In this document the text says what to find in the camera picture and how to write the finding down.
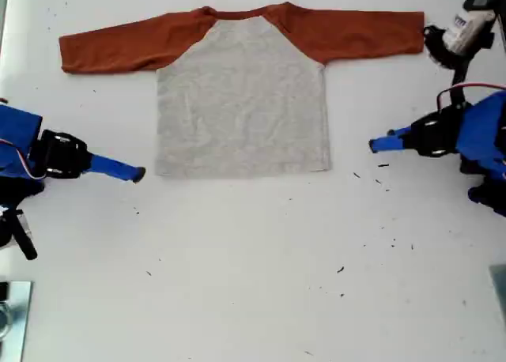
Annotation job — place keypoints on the black clamp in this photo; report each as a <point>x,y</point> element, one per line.
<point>3,291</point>

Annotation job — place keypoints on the grey t-shirt with rust sleeves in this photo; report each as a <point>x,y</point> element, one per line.
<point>241,101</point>

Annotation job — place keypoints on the large steel plate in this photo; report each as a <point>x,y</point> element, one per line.
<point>17,322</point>

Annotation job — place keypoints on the camera black stalk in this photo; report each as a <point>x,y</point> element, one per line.
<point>460,75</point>

